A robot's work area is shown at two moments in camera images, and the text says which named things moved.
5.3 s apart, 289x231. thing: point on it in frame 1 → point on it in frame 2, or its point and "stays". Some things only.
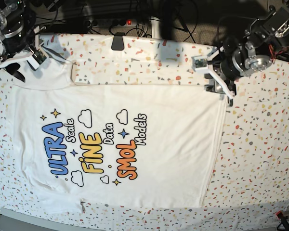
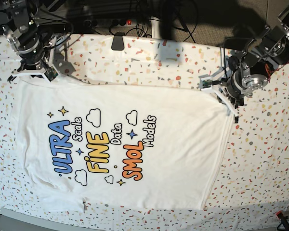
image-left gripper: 17,42 → 31,53
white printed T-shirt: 114,147 stays
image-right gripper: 240,59 → 242,82
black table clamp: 117,44 stays
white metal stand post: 155,27 stays
